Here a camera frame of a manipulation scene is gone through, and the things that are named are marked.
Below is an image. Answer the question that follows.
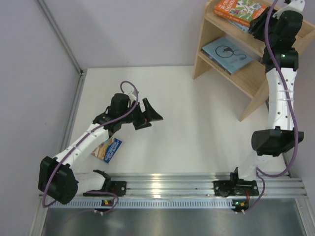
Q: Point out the orange treehouse book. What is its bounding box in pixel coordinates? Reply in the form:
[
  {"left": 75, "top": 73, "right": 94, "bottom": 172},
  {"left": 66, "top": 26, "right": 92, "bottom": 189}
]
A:
[{"left": 214, "top": 0, "right": 267, "bottom": 28}]

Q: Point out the light blue swan book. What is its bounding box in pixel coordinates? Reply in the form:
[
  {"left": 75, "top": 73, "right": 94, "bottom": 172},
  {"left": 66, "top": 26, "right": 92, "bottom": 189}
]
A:
[{"left": 201, "top": 37, "right": 253, "bottom": 74}]

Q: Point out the dark purple galaxy book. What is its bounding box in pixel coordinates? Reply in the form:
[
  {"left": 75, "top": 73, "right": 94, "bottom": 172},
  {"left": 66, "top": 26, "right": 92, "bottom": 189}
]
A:
[{"left": 201, "top": 49, "right": 232, "bottom": 75}]

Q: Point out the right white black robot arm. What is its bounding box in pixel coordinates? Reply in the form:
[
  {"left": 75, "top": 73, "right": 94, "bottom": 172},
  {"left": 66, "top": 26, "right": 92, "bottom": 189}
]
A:
[{"left": 215, "top": 5, "right": 304, "bottom": 197}]

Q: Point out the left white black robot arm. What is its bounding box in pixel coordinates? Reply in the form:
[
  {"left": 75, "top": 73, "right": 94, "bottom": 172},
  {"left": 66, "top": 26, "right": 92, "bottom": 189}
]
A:
[{"left": 38, "top": 93, "right": 163, "bottom": 205}]

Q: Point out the blue colourful picture book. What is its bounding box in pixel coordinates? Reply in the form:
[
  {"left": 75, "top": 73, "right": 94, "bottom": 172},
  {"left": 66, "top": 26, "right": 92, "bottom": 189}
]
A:
[{"left": 92, "top": 137, "right": 123, "bottom": 164}]

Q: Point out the wooden two-tier shelf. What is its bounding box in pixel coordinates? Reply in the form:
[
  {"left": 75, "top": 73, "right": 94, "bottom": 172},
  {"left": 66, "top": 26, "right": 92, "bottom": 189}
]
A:
[{"left": 192, "top": 0, "right": 315, "bottom": 122}]

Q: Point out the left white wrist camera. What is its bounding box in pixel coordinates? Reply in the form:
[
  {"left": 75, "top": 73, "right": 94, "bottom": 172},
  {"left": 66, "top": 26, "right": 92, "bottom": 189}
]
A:
[{"left": 125, "top": 89, "right": 138, "bottom": 100}]

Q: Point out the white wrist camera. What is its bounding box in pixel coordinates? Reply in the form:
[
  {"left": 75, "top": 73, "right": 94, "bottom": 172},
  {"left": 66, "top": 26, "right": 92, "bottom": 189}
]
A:
[
  {"left": 125, "top": 89, "right": 138, "bottom": 100},
  {"left": 272, "top": 0, "right": 305, "bottom": 19}
]

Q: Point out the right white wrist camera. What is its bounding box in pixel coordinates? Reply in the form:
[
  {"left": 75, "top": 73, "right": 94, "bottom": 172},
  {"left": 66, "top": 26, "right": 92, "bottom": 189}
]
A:
[{"left": 272, "top": 0, "right": 305, "bottom": 19}]

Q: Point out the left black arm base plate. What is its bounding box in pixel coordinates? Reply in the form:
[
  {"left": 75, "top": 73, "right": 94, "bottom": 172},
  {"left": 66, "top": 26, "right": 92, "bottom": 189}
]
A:
[{"left": 83, "top": 180, "right": 127, "bottom": 197}]

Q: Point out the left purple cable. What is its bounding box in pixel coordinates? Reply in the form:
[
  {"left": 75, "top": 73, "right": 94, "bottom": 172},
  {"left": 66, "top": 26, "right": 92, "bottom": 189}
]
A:
[{"left": 42, "top": 81, "right": 140, "bottom": 213}]

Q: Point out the perforated cable duct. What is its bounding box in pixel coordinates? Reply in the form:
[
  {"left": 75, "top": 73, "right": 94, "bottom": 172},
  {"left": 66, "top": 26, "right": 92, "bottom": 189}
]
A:
[{"left": 51, "top": 198, "right": 248, "bottom": 209}]

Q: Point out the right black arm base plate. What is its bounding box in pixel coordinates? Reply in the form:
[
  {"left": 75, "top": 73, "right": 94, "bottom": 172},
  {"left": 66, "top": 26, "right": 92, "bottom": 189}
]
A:
[{"left": 213, "top": 180, "right": 259, "bottom": 198}]

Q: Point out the aluminium mounting rail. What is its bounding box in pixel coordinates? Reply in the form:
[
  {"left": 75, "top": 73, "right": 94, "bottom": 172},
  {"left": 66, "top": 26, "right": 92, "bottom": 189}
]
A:
[{"left": 111, "top": 173, "right": 307, "bottom": 199}]

